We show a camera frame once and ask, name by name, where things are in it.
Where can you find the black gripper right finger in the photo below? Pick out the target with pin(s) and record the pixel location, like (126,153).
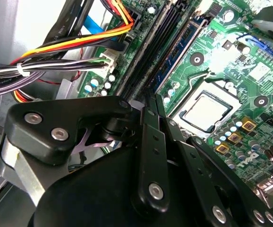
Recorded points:
(198,179)

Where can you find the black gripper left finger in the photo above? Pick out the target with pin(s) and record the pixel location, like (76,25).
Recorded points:
(44,113)

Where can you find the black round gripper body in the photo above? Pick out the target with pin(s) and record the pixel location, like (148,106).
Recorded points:
(91,194)

